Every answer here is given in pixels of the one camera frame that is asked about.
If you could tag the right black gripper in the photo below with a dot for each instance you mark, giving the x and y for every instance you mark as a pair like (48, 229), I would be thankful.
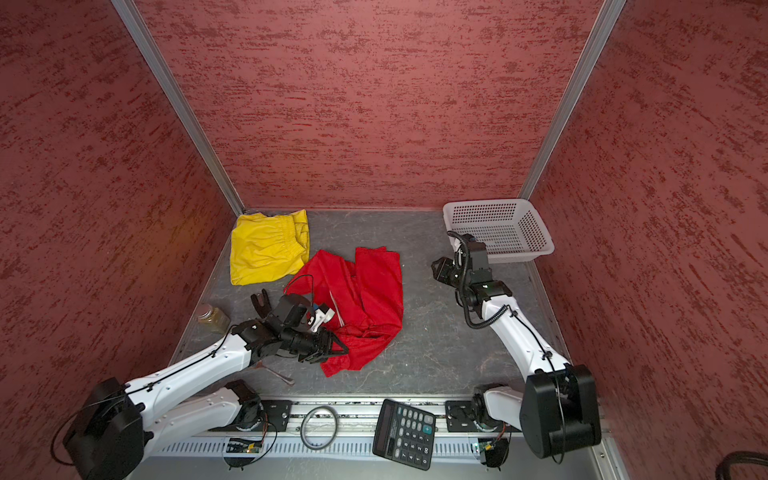
(441, 272)

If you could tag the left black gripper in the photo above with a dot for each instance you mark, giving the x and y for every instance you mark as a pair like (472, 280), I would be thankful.
(323, 347)

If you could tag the red shorts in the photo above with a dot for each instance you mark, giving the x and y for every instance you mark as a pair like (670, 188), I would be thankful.
(367, 297)

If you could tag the yellow shorts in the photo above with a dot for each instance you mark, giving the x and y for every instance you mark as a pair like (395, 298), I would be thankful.
(265, 249)

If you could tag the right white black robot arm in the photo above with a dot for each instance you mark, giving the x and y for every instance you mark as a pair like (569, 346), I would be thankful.
(557, 412)

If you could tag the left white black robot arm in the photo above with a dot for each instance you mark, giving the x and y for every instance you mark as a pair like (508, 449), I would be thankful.
(120, 425)

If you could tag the metal spoon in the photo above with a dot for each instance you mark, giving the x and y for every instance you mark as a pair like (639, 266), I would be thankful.
(285, 379)

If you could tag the white plastic basket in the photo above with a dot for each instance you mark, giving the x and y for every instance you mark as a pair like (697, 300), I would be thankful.
(512, 229)

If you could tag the small brown glass jar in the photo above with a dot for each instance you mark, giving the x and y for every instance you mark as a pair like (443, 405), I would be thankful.
(212, 318)

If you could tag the black calculator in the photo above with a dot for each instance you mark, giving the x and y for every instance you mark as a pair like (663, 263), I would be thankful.
(405, 435)

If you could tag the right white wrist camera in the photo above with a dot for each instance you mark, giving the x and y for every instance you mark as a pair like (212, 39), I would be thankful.
(476, 258)

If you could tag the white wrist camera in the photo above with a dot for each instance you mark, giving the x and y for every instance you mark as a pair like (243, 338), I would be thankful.
(476, 258)
(298, 312)

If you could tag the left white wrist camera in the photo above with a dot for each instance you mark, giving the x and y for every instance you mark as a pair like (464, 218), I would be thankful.
(298, 312)

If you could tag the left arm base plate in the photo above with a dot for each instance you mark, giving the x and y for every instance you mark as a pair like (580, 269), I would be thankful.
(269, 413)

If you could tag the aluminium front frame rail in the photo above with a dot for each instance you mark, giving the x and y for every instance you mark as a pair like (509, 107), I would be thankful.
(331, 436)

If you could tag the left circuit board with wires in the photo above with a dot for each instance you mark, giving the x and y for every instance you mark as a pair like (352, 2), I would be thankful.
(241, 452)

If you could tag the circuit board with wires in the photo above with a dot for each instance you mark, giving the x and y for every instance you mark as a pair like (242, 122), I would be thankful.
(494, 453)
(241, 452)

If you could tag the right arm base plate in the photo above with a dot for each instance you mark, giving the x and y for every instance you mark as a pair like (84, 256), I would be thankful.
(480, 416)

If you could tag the right circuit board with wires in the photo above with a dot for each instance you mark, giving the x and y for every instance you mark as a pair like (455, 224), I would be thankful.
(494, 453)

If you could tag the right aluminium corner post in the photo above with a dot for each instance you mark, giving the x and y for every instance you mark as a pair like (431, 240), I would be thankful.
(599, 34)

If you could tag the aluminium corner post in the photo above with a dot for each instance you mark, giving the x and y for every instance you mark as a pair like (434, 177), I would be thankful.
(599, 34)
(138, 30)

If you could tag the left aluminium corner post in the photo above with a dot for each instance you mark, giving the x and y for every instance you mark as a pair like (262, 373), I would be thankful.
(138, 30)

